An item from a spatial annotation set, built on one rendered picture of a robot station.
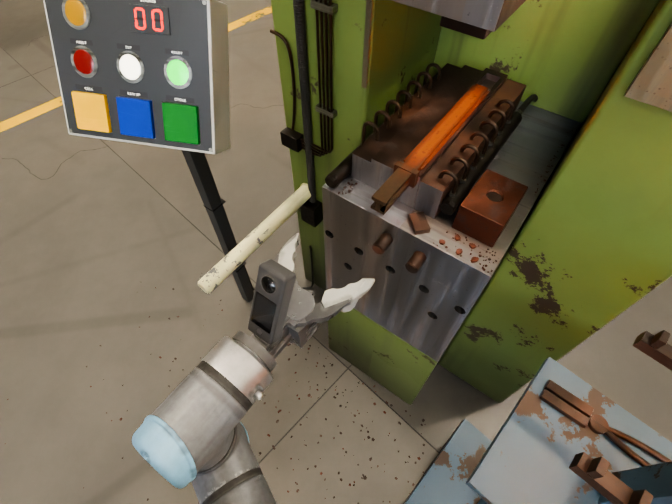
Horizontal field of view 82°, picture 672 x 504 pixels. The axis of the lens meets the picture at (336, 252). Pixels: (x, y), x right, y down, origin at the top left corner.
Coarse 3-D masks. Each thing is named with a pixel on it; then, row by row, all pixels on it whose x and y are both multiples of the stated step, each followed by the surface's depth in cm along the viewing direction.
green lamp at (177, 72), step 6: (174, 60) 74; (168, 66) 75; (174, 66) 75; (180, 66) 74; (168, 72) 75; (174, 72) 75; (180, 72) 75; (186, 72) 75; (174, 78) 75; (180, 78) 75; (186, 78) 75; (180, 84) 76
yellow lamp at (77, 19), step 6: (72, 0) 73; (66, 6) 73; (72, 6) 73; (78, 6) 73; (66, 12) 74; (72, 12) 74; (78, 12) 73; (84, 12) 73; (72, 18) 74; (78, 18) 74; (84, 18) 74; (78, 24) 74
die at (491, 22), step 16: (400, 0) 52; (416, 0) 50; (432, 0) 49; (448, 0) 48; (464, 0) 47; (480, 0) 46; (496, 0) 45; (512, 0) 47; (448, 16) 49; (464, 16) 48; (480, 16) 47; (496, 16) 46
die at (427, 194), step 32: (448, 64) 97; (416, 96) 89; (448, 96) 88; (512, 96) 87; (384, 128) 83; (416, 128) 81; (480, 128) 81; (352, 160) 79; (384, 160) 75; (448, 160) 75; (416, 192) 74; (448, 192) 75
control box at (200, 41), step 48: (48, 0) 74; (96, 0) 72; (144, 0) 71; (192, 0) 70; (96, 48) 76; (144, 48) 74; (192, 48) 73; (144, 96) 78; (192, 96) 77; (144, 144) 83; (192, 144) 81
